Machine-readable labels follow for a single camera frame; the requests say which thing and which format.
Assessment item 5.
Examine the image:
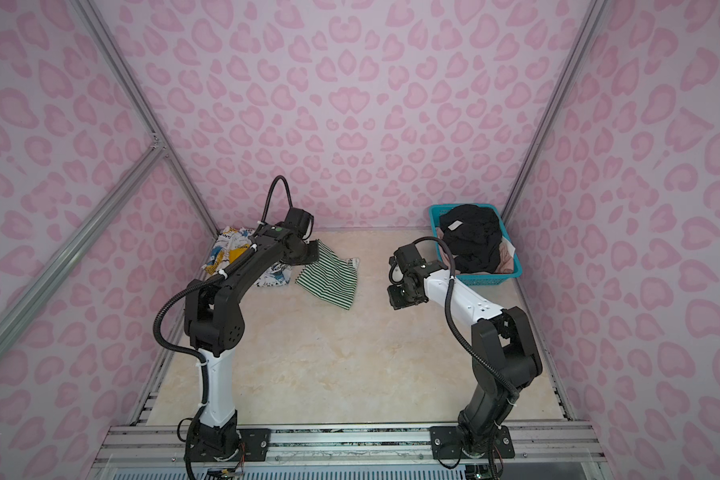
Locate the green white striped garment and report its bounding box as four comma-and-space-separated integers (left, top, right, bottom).
296, 240, 359, 310

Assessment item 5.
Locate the white yellow blue printed garment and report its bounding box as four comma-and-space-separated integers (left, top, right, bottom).
202, 227, 293, 288

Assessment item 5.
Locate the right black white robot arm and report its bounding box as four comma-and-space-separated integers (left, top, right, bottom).
387, 267, 543, 458

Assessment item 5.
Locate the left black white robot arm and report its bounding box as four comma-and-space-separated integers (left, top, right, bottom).
152, 220, 319, 475

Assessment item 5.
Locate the teal plastic laundry basket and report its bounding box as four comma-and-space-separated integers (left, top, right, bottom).
428, 204, 522, 286

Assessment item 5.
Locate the black garment in basket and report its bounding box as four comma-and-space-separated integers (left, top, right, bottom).
439, 204, 503, 274

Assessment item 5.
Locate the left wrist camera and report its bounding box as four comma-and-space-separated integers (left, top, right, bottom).
283, 207, 314, 240

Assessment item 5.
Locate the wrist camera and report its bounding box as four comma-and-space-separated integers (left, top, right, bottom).
388, 243, 430, 285
283, 207, 314, 240

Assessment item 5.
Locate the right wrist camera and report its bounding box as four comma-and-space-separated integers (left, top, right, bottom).
388, 243, 430, 285

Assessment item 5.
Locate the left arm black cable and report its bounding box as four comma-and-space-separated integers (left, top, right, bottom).
153, 175, 295, 480

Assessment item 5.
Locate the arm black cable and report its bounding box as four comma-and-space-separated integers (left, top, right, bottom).
153, 175, 295, 480
389, 235, 520, 397

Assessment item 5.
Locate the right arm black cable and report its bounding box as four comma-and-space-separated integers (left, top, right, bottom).
389, 235, 520, 397

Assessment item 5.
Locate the diagonal aluminium wall strut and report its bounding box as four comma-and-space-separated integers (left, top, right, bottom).
0, 141, 164, 361

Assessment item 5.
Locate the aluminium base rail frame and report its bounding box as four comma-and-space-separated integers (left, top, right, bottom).
86, 419, 613, 480

